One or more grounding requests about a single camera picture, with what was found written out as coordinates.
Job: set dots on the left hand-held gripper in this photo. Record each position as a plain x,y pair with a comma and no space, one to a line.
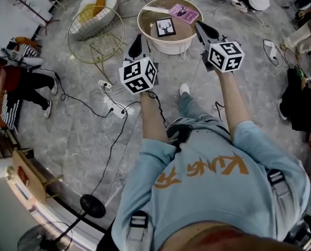
138,74

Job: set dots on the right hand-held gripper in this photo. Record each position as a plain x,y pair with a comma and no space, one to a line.
224,56

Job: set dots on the black deer picture frame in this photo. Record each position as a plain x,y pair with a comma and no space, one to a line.
165,27

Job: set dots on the person's left forearm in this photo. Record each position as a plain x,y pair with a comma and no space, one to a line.
152,116

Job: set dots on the person's right forearm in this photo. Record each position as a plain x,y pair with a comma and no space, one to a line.
233,101

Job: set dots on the pink book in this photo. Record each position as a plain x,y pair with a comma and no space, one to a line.
184,13

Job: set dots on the round white coffee table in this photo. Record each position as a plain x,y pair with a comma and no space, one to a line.
171,44

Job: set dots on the white paper strip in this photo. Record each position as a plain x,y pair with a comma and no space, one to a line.
155,8

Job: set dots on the small white power strip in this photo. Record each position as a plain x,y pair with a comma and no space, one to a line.
105,85

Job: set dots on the white padded armchair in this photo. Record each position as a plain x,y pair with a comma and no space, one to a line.
108,1

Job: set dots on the person's white shoe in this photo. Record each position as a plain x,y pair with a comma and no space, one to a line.
184,89

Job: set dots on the yellow cushion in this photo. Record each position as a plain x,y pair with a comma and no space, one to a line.
92,9

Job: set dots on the long white power strip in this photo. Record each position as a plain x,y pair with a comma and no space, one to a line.
116,108

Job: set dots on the person's jeans leg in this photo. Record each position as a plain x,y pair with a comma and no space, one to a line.
191,108

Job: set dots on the dark coat rack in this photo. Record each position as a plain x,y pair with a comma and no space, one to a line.
27,8

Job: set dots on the light blue t-shirt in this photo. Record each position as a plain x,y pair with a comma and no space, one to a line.
210,192

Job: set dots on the wooden sign board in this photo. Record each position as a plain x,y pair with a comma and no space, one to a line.
29,174

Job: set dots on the black metal shelf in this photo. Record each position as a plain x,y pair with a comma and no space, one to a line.
1,142

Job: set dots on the black pedestal fan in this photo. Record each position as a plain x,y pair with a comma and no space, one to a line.
92,205

